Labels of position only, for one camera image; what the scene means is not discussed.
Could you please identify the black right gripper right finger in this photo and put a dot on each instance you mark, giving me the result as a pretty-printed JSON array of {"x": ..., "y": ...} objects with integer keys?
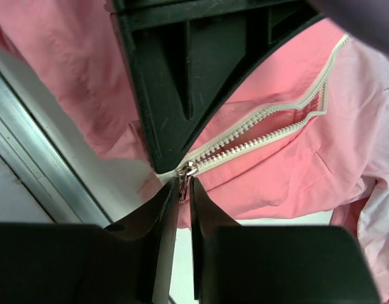
[{"x": 233, "y": 263}]

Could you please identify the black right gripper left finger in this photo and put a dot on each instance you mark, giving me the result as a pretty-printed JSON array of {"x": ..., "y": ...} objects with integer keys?
[{"x": 129, "y": 261}]

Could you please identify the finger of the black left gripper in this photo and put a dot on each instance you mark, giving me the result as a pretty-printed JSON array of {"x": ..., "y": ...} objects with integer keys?
[{"x": 185, "y": 58}]

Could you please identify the pink hooded zip jacket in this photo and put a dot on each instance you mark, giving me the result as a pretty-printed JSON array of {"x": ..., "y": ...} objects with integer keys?
[{"x": 307, "y": 131}]

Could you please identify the aluminium table frame rail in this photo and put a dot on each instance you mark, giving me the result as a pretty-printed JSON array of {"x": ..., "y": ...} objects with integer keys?
[{"x": 41, "y": 167}]

